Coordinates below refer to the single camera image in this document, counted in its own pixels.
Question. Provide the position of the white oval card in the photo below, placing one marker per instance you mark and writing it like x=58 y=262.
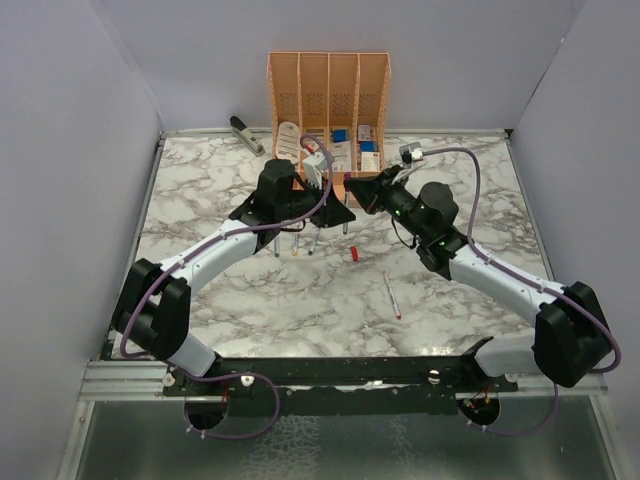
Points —
x=287 y=144

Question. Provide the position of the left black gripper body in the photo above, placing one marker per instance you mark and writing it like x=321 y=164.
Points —
x=301 y=202

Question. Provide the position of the white label packet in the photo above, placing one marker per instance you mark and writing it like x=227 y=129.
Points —
x=342 y=154

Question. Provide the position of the white red box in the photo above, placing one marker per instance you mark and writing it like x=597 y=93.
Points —
x=370 y=161

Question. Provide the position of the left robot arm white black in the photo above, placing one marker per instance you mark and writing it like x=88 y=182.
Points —
x=153 y=309

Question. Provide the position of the white pen red tip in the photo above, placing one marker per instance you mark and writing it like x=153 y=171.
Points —
x=392 y=296

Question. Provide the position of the blue box in organizer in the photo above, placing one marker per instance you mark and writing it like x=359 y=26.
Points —
x=339 y=135

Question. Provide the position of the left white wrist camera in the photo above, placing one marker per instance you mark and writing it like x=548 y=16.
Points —
x=316 y=168

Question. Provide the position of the black grey stapler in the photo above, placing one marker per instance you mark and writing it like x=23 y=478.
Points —
x=246 y=136

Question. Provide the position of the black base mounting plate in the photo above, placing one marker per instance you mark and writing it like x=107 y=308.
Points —
x=342 y=386

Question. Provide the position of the white pen purple tip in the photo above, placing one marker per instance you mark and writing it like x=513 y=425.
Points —
x=345 y=226

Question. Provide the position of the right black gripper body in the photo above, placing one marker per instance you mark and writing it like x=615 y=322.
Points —
x=396 y=202

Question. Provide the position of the white pen blue tip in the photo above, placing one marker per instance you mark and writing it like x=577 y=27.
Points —
x=314 y=241

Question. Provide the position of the small pink white box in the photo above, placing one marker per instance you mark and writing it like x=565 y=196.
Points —
x=365 y=133

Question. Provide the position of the orange desk organizer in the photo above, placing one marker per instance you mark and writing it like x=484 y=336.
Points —
x=323 y=91

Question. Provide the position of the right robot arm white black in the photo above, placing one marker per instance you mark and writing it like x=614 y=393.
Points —
x=569 y=330

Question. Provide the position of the white pen yellow tip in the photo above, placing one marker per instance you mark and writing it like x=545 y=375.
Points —
x=295 y=244

